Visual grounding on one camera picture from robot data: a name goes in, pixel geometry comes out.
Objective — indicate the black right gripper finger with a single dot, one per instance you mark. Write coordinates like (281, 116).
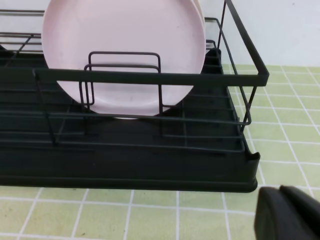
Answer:
(286, 213)

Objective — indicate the pink plate front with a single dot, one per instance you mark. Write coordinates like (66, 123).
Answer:
(76, 33)

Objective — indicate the pink plate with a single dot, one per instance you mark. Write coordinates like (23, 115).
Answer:
(176, 32)
(76, 33)

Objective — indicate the pink plate behind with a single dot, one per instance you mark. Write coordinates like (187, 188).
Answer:
(176, 32)

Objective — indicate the black wire dish rack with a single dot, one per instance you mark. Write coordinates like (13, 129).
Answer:
(47, 139)

